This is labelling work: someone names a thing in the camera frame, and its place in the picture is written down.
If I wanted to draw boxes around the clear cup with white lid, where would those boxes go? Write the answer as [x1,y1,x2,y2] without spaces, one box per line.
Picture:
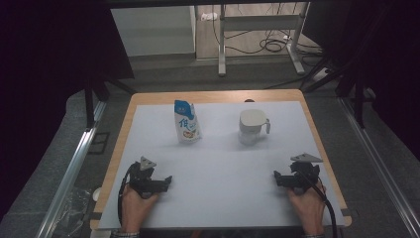
[238,109,271,147]

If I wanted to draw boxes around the person's right hand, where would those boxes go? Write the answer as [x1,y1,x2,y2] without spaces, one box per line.
[286,179,327,236]

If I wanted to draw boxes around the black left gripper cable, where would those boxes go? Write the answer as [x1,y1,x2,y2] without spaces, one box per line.
[117,162,139,228]

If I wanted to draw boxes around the white metal desk frame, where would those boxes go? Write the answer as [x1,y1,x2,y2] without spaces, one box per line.
[217,2,307,77]

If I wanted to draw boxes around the aluminium rail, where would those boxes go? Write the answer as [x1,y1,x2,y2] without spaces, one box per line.
[339,97,420,238]
[35,100,108,238]

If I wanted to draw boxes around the white panel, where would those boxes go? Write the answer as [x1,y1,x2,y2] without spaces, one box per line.
[110,5,197,58]

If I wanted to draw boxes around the person's left hand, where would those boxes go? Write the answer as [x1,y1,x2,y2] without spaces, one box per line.
[120,184,159,233]

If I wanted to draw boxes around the black floor cables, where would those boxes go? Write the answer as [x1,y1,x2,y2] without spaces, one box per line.
[212,3,324,56]

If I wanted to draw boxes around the white power strip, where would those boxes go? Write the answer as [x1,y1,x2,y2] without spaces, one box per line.
[311,66,332,83]

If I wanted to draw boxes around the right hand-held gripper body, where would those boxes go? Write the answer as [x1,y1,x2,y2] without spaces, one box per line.
[280,153,324,195]

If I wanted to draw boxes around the clear plastic bag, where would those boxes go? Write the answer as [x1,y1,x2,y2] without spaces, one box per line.
[53,186,94,238]

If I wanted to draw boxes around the blue and white milk pouch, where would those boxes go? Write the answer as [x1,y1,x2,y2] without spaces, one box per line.
[173,99,202,145]

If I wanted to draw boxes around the black stand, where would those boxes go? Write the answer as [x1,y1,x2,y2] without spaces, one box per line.
[83,73,137,131]
[302,56,378,130]

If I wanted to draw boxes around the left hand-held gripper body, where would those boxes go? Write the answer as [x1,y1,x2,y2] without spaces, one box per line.
[128,156,166,199]

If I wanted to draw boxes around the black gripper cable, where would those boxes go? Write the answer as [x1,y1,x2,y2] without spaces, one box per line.
[297,169,339,238]
[117,162,139,228]

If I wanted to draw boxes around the white mat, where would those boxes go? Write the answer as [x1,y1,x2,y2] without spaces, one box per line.
[97,100,347,230]

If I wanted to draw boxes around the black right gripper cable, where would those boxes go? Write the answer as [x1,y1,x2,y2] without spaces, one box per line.
[297,169,339,238]

